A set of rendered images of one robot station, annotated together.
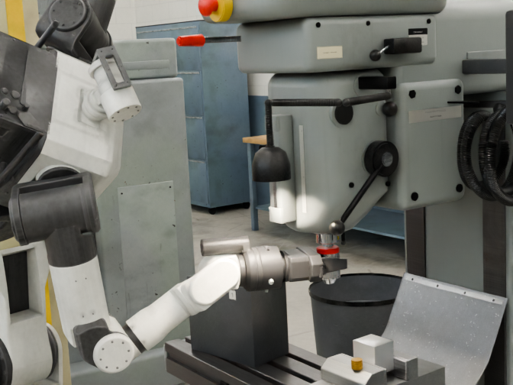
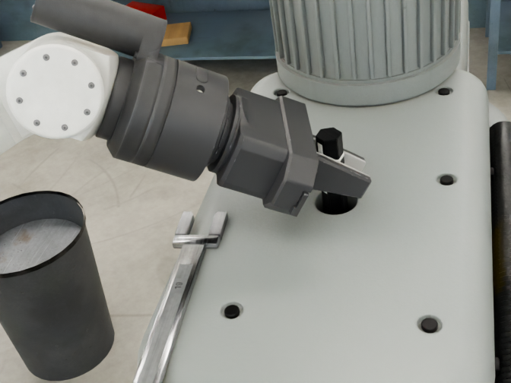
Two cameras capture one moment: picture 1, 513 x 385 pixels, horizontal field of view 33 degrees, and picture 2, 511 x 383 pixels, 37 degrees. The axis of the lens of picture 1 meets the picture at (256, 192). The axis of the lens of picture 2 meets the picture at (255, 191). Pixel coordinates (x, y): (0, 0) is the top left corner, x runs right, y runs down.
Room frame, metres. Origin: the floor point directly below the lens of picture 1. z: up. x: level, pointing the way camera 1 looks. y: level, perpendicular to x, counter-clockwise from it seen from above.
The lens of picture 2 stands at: (1.38, 0.23, 2.30)
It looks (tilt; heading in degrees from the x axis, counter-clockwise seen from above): 37 degrees down; 323
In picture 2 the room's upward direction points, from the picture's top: 10 degrees counter-clockwise
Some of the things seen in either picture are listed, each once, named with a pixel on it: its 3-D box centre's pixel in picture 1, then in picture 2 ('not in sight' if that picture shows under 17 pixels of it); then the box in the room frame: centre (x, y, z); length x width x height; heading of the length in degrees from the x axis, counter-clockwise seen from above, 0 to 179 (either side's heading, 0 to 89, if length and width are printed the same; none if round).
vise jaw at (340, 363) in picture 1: (353, 373); not in sight; (1.62, -0.17, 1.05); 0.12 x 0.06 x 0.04; 37
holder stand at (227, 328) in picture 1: (237, 312); not in sight; (2.03, 0.06, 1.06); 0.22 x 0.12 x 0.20; 46
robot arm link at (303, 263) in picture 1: (285, 266); not in sight; (1.74, -0.05, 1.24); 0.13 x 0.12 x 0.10; 14
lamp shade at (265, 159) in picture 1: (270, 162); not in sight; (1.60, -0.03, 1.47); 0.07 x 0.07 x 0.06
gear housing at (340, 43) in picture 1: (337, 43); not in sight; (1.78, -0.18, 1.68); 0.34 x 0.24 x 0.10; 124
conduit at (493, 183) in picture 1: (490, 152); not in sight; (1.74, -0.47, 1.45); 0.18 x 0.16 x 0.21; 124
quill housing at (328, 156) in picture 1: (326, 150); not in sight; (1.76, -0.15, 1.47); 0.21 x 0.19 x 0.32; 34
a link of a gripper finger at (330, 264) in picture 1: (333, 265); not in sight; (1.73, -0.15, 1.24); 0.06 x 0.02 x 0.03; 104
